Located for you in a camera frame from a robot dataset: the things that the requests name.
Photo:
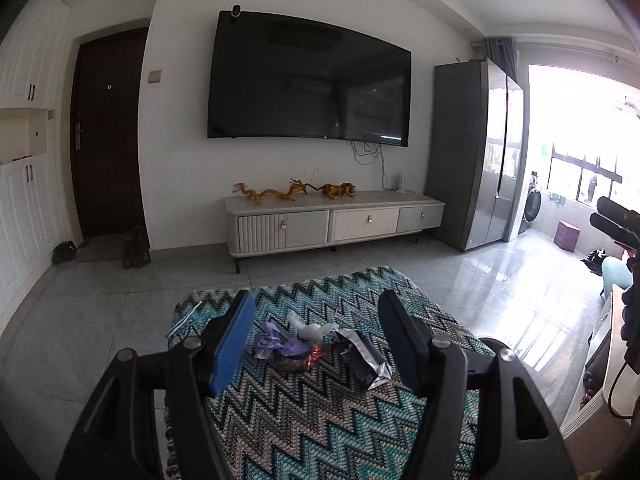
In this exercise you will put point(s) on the white power strip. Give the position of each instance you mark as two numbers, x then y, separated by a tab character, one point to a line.
401	183

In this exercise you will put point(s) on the balcony window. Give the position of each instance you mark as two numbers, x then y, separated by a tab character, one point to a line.
580	175

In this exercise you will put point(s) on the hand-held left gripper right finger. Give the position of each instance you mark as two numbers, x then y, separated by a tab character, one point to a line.
400	345

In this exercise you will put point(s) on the white hallway cabinet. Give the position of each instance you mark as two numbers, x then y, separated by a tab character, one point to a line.
30	200

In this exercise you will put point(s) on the dark red foil wrapper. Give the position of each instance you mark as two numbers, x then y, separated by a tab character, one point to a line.
305	358

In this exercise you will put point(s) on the black bag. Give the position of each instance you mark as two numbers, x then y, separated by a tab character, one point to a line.
595	262

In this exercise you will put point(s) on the grey curtain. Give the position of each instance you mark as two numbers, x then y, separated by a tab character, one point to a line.
500	55

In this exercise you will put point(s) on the purple wrapper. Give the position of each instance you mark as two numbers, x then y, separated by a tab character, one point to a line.
270	340

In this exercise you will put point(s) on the grey door mat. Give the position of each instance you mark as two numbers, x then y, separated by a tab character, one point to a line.
100	254

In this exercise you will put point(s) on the white television cabinet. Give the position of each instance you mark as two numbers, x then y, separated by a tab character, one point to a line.
365	222

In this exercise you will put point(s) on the zigzag knitted blanket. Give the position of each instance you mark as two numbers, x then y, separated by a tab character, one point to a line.
320	425

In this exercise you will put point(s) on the purple storage stool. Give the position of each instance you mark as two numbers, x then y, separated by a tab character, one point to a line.
567	236

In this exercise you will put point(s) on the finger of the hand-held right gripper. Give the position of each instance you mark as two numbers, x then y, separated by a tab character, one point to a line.
620	210
612	230

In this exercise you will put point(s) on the beige wall switch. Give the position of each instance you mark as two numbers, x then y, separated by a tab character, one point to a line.
154	76

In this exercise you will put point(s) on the golden dragon figurine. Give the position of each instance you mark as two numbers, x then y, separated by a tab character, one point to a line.
272	193

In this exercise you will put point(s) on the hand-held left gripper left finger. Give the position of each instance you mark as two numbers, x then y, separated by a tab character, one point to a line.
235	340

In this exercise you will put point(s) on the white tissue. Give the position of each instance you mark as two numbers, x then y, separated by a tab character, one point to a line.
310	332

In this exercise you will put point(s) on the small white security camera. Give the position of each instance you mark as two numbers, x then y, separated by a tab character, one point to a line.
235	10

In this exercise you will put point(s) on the large black wall television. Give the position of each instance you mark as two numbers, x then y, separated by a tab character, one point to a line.
310	75

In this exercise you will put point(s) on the light blue chair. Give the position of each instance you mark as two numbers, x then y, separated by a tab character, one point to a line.
614	275

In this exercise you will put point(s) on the dark brown entrance door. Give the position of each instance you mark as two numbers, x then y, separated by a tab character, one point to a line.
107	135

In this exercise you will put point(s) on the dark silver foil packet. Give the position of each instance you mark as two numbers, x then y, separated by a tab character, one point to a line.
362	360

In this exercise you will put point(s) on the grey washing machine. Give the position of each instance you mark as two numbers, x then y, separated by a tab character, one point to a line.
532	207

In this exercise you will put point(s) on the brown boots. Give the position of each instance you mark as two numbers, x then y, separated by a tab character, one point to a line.
136	247

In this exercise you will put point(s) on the golden tiger figurine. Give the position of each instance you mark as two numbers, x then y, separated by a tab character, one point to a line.
335	190

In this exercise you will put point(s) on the silver double-door refrigerator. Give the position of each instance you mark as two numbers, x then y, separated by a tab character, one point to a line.
465	160

